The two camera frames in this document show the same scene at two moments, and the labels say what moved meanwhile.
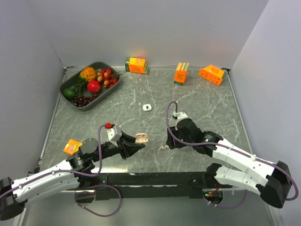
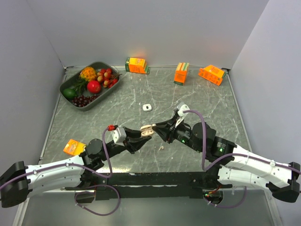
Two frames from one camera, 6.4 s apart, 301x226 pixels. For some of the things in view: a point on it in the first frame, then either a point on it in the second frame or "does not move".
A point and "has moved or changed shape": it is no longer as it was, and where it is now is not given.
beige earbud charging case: (141, 138) has moved or changed shape
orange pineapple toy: (88, 74) does not move
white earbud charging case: (147, 107) does not move
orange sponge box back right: (212, 74) does not move
